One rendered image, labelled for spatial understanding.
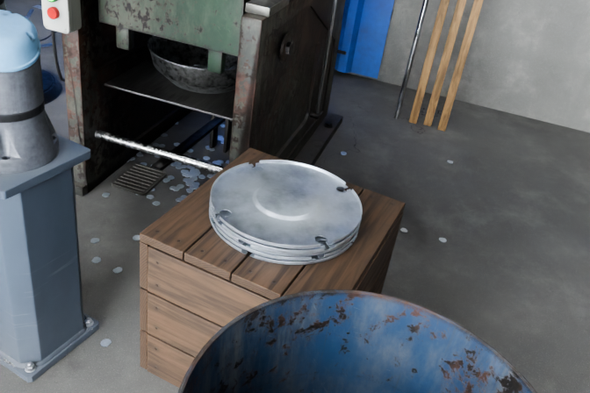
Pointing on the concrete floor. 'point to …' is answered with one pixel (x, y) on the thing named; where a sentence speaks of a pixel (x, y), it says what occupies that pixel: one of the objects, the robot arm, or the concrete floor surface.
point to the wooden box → (237, 274)
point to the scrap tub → (348, 350)
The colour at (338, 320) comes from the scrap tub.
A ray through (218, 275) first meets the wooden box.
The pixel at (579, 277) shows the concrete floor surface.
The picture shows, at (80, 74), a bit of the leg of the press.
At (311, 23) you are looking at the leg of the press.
